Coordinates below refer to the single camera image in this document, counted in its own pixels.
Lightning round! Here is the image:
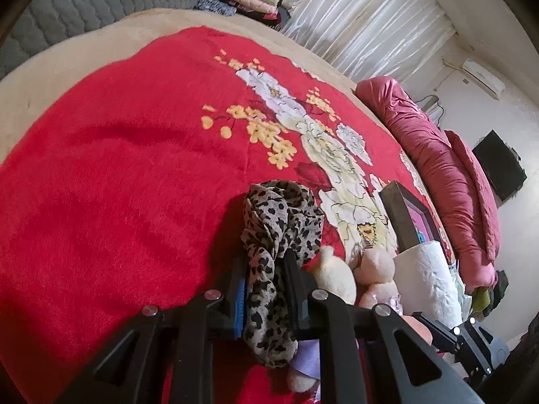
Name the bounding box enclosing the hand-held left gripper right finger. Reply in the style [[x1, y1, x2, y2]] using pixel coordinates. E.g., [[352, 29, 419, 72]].
[[281, 248, 485, 404]]

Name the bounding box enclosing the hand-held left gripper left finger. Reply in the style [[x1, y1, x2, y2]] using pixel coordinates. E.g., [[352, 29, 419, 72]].
[[55, 250, 253, 404]]

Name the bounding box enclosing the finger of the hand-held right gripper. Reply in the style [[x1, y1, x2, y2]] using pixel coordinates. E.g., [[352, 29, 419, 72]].
[[412, 311, 461, 354]]

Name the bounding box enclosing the leopard print scarf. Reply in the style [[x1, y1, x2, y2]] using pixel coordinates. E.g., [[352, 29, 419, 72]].
[[241, 180, 325, 369]]

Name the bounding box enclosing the green cloth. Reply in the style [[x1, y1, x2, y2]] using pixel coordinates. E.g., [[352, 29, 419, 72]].
[[469, 288, 493, 316]]

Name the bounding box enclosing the cream plush toy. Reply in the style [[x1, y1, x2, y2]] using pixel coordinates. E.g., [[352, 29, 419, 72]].
[[286, 245, 358, 393]]

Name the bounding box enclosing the white paper towel roll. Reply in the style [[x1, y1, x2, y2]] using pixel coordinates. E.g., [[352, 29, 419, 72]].
[[393, 240, 464, 325]]

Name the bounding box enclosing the lilac cloth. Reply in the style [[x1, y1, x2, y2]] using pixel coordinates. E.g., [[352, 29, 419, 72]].
[[290, 339, 323, 379]]

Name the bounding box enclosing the pink plush toy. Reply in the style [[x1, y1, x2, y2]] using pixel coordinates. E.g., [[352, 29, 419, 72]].
[[353, 247, 434, 346]]

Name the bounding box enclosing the pink pillow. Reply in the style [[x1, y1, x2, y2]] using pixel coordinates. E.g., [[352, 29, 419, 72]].
[[444, 130, 502, 262]]

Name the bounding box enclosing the red floral blanket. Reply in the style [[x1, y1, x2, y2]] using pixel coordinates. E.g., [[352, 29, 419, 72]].
[[0, 26, 453, 404]]

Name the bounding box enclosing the black television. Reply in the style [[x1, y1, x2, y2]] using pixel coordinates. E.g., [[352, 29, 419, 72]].
[[472, 130, 528, 203]]

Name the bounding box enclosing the pink quilt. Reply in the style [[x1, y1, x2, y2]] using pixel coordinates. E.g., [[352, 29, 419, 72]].
[[355, 76, 498, 289]]

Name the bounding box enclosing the white air conditioner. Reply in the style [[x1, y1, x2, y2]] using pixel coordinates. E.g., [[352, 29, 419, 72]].
[[462, 60, 506, 95]]

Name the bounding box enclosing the white curtain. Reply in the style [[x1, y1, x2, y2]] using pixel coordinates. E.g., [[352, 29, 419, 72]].
[[280, 0, 457, 85]]

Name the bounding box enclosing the beige bed sheet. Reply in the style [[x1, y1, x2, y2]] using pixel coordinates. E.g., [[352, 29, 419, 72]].
[[0, 7, 358, 165]]

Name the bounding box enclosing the blue patterned cloth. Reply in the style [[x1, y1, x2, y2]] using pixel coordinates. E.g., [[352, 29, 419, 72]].
[[194, 0, 236, 16]]

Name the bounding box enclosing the grey quilted headboard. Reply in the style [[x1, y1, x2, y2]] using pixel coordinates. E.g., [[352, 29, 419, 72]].
[[0, 0, 236, 78]]

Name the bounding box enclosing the dark picture frame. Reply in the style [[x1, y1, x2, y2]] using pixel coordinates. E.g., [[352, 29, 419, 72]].
[[379, 180, 443, 253]]

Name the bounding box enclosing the wall cable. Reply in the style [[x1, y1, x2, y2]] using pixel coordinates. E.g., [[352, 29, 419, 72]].
[[417, 95, 445, 119]]

